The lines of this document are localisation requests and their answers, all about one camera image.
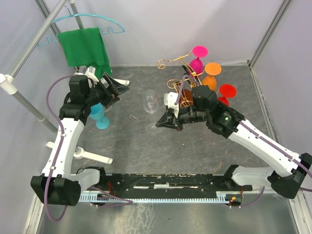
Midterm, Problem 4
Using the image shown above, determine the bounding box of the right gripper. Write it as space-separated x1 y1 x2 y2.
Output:
156 106 209 132

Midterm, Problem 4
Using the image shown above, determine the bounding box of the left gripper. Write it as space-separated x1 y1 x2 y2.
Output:
85 73 130 109

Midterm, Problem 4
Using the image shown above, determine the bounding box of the small clear glass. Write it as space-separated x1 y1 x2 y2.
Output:
143 89 162 134

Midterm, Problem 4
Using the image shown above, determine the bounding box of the blue plastic wine glass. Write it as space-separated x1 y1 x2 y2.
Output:
89 103 110 130

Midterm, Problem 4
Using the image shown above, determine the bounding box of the clear wine glass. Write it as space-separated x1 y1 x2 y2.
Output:
104 106 112 113

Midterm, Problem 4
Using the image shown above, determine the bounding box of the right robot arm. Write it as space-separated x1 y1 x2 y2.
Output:
156 85 312 199

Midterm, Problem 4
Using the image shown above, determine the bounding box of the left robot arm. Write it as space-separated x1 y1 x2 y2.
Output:
30 73 129 206

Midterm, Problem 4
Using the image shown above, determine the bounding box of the pink plastic wine glass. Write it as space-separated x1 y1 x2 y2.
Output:
189 45 208 74

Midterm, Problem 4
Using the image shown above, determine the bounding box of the red plastic wine glass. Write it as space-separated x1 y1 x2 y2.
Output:
217 84 237 106

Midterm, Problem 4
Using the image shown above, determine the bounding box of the orange plastic wine glass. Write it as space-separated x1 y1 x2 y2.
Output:
201 62 222 91

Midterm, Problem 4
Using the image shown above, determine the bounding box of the white clothes rack stand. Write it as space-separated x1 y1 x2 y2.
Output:
0 0 130 165

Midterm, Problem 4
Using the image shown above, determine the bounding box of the green cloth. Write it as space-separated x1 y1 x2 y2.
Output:
58 28 112 78

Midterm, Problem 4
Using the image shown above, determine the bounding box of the blue clothes hanger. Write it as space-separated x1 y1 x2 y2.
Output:
37 7 126 47

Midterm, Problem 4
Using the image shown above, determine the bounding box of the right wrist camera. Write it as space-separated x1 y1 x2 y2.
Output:
163 92 179 118

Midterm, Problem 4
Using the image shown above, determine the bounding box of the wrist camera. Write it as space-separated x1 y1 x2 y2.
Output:
163 92 179 118
76 66 100 82

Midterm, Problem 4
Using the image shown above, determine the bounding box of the gold wire wine glass rack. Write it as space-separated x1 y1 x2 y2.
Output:
156 50 204 107

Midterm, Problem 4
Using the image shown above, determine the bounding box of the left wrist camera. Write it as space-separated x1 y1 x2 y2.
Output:
76 66 100 82

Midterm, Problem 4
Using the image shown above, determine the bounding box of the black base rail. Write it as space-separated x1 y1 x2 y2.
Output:
96 174 253 199

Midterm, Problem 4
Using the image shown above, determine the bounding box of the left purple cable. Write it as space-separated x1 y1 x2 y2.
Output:
45 75 134 222

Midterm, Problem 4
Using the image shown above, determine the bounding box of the light blue cable duct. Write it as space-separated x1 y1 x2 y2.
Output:
78 191 230 204

